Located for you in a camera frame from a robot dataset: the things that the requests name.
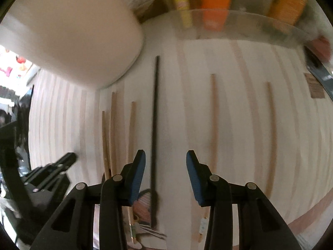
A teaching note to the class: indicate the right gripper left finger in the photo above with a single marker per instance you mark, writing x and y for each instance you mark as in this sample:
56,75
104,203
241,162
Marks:
119,191

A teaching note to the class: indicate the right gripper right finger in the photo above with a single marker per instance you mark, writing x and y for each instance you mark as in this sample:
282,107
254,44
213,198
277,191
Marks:
214,192

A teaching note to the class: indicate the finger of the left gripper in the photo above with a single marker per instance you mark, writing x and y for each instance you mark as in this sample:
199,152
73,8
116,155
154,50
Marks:
62,165
38,175

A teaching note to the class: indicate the wooden chopstick left outer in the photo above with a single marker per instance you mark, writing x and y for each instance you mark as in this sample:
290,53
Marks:
107,172

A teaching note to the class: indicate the wooden chopstick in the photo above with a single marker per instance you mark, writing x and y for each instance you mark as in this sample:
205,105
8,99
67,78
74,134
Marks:
131,131
107,172
214,144
112,144
273,141

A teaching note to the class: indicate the wooden chopstick left middle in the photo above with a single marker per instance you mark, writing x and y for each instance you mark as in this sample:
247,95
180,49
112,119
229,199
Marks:
112,144

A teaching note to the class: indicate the wooden chopstick left inner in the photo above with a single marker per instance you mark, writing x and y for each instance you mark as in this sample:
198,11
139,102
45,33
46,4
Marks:
131,131

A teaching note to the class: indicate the wooden chopstick far right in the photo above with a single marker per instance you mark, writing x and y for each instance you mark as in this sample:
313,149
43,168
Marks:
273,141

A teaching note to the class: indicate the wooden chopstick centre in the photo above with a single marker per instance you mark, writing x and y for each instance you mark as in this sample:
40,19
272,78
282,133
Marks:
214,144

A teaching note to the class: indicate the striped placemat with cat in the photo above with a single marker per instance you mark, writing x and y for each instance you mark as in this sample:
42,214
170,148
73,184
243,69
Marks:
67,118

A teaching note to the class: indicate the white cylindrical utensil holder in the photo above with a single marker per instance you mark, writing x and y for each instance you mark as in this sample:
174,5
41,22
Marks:
89,42

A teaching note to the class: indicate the red round object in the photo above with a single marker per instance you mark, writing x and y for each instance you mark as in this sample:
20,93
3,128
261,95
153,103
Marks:
322,48

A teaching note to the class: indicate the orange package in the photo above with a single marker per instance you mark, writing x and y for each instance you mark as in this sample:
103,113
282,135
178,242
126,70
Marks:
216,2

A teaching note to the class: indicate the yellow package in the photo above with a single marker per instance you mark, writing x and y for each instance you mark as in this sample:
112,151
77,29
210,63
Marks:
181,2

